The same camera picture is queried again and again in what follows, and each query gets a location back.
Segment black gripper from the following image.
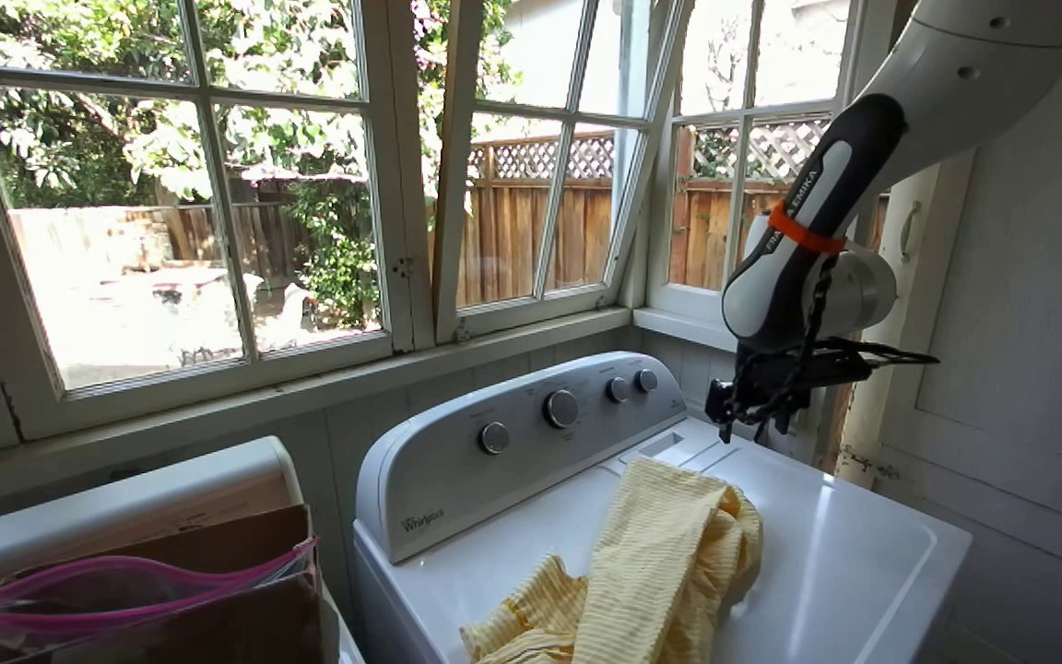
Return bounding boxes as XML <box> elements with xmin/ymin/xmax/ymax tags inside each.
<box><xmin>699</xmin><ymin>334</ymin><xmax>865</xmax><ymax>446</ymax></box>

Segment yellow striped towel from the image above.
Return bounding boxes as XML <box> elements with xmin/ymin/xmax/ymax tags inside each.
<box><xmin>458</xmin><ymin>454</ymin><xmax>766</xmax><ymax>664</ymax></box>

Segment white top-load washing machine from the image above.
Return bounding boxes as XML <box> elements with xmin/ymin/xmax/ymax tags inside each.
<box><xmin>351</xmin><ymin>347</ymin><xmax>975</xmax><ymax>664</ymax></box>

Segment large silver washer knob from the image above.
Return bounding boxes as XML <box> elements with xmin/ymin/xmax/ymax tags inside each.
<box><xmin>537</xmin><ymin>384</ymin><xmax>581</xmax><ymax>433</ymax></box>

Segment white wooden side window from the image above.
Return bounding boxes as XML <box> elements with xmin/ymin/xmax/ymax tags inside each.
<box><xmin>635</xmin><ymin>0</ymin><xmax>894</xmax><ymax>360</ymax></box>

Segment white cabinet door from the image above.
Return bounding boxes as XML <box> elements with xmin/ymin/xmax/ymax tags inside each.
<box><xmin>834</xmin><ymin>71</ymin><xmax>1062</xmax><ymax>664</ymax></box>

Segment brown wooden fence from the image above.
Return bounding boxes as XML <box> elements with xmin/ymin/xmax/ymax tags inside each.
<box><xmin>454</xmin><ymin>119</ymin><xmax>891</xmax><ymax>314</ymax></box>

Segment pink zip plastic bag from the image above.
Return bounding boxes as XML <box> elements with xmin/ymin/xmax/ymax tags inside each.
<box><xmin>0</xmin><ymin>534</ymin><xmax>319</xmax><ymax>642</ymax></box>

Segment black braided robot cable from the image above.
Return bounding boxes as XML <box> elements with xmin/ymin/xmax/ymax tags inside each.
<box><xmin>784</xmin><ymin>250</ymin><xmax>945</xmax><ymax>416</ymax></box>

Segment orange cable strap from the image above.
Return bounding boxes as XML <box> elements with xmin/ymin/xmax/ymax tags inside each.
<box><xmin>764</xmin><ymin>199</ymin><xmax>849</xmax><ymax>258</ymax></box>

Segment white wooden window frame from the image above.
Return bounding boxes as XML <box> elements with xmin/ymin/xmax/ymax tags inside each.
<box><xmin>0</xmin><ymin>0</ymin><xmax>695</xmax><ymax>446</ymax></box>

